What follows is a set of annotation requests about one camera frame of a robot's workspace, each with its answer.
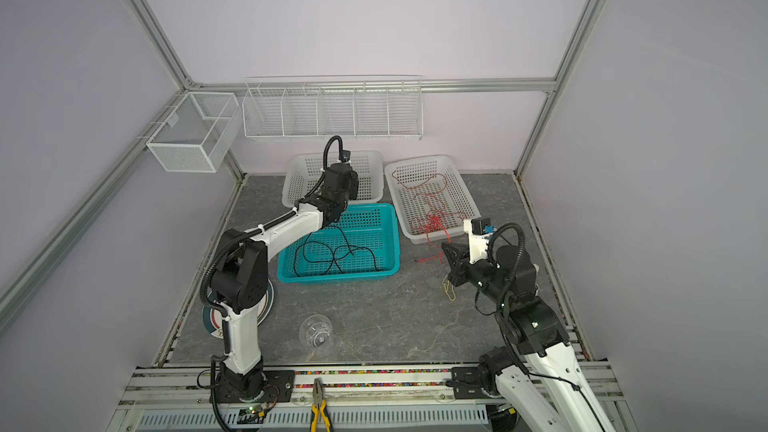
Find white wire shelf rack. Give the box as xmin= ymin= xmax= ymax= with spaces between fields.
xmin=241 ymin=75 xmax=424 ymax=140

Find white plastic basket right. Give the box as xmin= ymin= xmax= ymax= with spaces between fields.
xmin=384 ymin=155 xmax=480 ymax=245

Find clear plastic cup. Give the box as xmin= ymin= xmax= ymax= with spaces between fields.
xmin=299 ymin=314 xmax=334 ymax=349

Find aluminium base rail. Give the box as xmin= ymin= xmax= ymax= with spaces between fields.
xmin=116 ymin=362 xmax=625 ymax=432

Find red cable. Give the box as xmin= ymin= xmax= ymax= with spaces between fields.
xmin=391 ymin=167 xmax=466 ymax=223
xmin=413 ymin=209 xmax=466 ymax=263

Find white mesh wall box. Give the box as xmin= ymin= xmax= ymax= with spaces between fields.
xmin=147 ymin=92 xmax=242 ymax=173

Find round tape plate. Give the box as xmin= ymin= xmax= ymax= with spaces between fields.
xmin=202 ymin=280 xmax=275 ymax=339

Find black cable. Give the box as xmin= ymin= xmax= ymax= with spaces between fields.
xmin=292 ymin=224 xmax=379 ymax=278

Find teal plastic basket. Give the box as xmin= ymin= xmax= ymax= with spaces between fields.
xmin=277 ymin=203 xmax=401 ymax=285

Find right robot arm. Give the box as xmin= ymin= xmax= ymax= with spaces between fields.
xmin=442 ymin=243 xmax=615 ymax=431

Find white plastic basket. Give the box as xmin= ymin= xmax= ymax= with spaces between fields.
xmin=384 ymin=155 xmax=480 ymax=245
xmin=281 ymin=151 xmax=384 ymax=207

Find yellow handled pliers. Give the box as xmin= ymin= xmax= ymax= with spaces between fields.
xmin=309 ymin=378 xmax=334 ymax=432

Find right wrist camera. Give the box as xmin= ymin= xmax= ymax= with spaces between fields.
xmin=463 ymin=218 xmax=495 ymax=264

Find white plastic basket left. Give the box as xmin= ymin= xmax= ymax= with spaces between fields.
xmin=281 ymin=151 xmax=384 ymax=207

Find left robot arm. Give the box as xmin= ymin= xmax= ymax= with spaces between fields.
xmin=199 ymin=160 xmax=358 ymax=401

